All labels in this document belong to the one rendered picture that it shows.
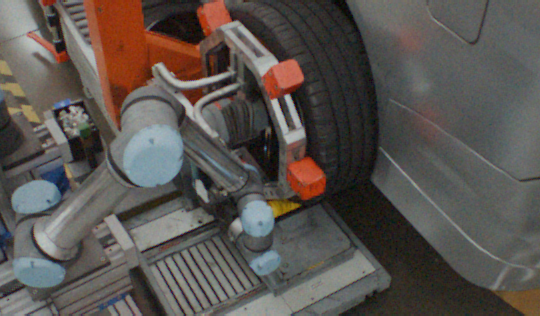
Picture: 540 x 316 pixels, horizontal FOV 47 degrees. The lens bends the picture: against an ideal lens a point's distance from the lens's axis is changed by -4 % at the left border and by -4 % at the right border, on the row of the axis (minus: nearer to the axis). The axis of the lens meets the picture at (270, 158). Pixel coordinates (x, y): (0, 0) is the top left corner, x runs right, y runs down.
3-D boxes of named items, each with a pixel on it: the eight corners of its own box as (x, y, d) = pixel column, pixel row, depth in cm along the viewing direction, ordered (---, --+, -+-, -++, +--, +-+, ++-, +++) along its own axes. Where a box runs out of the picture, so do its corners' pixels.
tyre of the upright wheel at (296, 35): (326, -50, 179) (255, 28, 240) (254, -31, 170) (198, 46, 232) (419, 163, 177) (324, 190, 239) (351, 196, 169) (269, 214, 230)
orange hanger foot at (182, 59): (274, 77, 265) (275, 5, 240) (157, 119, 246) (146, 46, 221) (254, 56, 275) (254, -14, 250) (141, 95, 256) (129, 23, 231)
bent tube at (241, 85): (272, 121, 177) (273, 91, 169) (209, 146, 170) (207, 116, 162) (242, 86, 188) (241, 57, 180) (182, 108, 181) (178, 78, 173)
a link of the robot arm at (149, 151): (47, 250, 155) (188, 112, 134) (47, 300, 145) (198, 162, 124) (5, 234, 148) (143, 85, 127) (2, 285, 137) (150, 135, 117)
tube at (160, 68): (238, 82, 189) (237, 53, 181) (178, 104, 182) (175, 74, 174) (211, 52, 200) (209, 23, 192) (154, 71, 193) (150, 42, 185)
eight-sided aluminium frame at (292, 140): (301, 225, 202) (310, 91, 164) (283, 233, 200) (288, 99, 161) (221, 124, 235) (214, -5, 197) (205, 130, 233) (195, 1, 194)
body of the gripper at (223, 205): (229, 177, 172) (251, 207, 165) (230, 198, 179) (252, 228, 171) (204, 188, 170) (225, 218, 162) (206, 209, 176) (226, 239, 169)
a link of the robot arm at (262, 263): (283, 249, 156) (282, 269, 162) (260, 219, 163) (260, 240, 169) (255, 263, 153) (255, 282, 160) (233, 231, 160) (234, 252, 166)
